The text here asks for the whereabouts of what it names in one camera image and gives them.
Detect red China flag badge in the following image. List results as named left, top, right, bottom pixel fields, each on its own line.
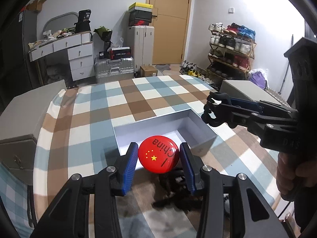
left=138, top=135, right=180, bottom=174

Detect black claw hair clip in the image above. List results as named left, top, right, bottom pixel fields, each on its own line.
left=201, top=92, right=231, bottom=127

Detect wooden bedroom door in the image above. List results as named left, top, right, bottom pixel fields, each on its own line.
left=146, top=0, right=191, bottom=64

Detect person's right hand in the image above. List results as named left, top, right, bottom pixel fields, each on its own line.
left=276, top=152, right=316, bottom=202

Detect purple bag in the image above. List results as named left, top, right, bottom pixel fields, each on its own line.
left=248, top=71, right=267, bottom=90

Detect grey open cardboard box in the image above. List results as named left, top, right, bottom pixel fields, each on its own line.
left=114, top=109, right=217, bottom=156

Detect plaid checkered bed sheet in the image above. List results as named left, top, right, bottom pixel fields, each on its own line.
left=1, top=75, right=281, bottom=237

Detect wooden shoe rack with shoes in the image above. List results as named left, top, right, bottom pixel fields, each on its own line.
left=207, top=23, right=256, bottom=80

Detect brown cardboard box on floor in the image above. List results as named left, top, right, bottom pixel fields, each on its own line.
left=140, top=66, right=158, bottom=77

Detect silver aluminium suitcase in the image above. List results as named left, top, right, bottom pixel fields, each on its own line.
left=94, top=57, right=134, bottom=83

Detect white upright suitcase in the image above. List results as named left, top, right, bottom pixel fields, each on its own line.
left=126, top=26, right=155, bottom=73

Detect red black box on suitcase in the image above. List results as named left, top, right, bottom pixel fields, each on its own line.
left=110, top=47, right=131, bottom=60

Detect white drawer desk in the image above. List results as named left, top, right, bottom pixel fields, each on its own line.
left=29, top=31, right=95, bottom=81

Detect stacked shoe boxes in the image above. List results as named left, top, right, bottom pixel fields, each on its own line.
left=128, top=2, right=153, bottom=26

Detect black bag on desk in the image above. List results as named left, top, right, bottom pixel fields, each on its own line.
left=74, top=9, right=91, bottom=33

